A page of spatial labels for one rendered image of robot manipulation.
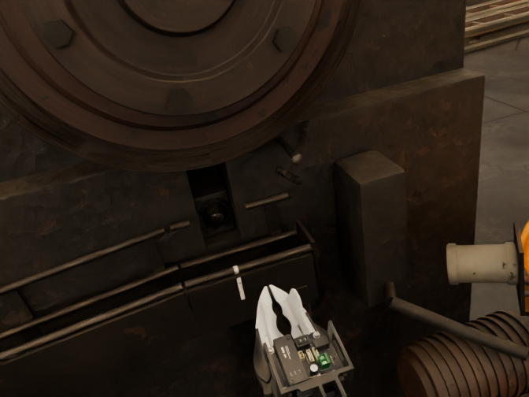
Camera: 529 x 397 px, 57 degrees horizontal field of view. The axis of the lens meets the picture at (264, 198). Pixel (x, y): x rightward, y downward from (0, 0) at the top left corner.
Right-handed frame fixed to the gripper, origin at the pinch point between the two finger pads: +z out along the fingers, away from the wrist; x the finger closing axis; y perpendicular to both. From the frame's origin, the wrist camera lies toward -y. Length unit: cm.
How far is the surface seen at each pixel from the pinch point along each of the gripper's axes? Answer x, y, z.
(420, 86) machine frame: -35.0, 4.1, 26.8
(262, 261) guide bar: -2.0, -7.6, 11.0
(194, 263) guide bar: 7.4, -10.5, 16.6
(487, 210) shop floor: -113, -102, 71
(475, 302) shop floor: -75, -89, 30
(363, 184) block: -18.3, 0.4, 13.0
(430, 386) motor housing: -20.9, -22.9, -8.4
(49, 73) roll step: 16.4, 24.6, 17.4
